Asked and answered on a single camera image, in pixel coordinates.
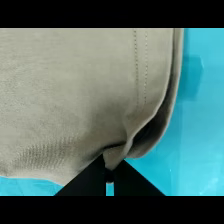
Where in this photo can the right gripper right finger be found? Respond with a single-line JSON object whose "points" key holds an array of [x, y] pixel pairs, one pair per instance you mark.
{"points": [[133, 183]]}

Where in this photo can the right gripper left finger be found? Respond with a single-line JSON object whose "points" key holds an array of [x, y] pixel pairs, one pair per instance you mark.
{"points": [[90, 183]]}

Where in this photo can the khaki garment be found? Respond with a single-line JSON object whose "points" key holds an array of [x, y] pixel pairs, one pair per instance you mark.
{"points": [[83, 100]]}

